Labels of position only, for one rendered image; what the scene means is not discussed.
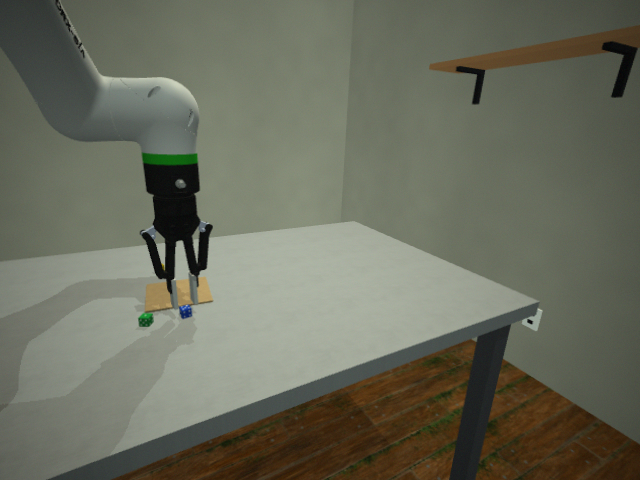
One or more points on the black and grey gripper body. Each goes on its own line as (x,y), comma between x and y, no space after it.
(173,208)

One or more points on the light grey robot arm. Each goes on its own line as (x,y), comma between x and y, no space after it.
(160,114)

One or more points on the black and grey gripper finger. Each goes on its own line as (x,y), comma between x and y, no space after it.
(169,273)
(205,229)

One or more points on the green die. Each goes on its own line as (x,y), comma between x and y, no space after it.
(146,319)

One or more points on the blue die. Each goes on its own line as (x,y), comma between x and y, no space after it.
(185,311)

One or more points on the tan square mat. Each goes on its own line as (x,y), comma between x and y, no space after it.
(158,297)

